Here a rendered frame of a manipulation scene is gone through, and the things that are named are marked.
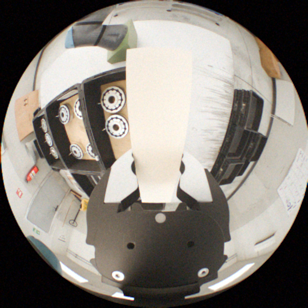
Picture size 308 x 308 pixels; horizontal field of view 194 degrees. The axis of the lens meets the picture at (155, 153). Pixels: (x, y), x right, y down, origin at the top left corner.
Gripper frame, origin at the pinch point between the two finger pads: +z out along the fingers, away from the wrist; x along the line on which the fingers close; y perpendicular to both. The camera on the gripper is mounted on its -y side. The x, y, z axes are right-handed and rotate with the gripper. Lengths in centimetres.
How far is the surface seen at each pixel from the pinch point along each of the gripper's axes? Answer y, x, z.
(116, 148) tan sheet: 14.5, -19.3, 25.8
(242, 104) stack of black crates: -18, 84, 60
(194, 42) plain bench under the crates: -45, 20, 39
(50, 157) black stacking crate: 19, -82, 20
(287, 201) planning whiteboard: 84, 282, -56
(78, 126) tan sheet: 1.4, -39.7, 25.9
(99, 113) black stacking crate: -3.2, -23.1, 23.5
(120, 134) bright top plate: 6.4, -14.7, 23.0
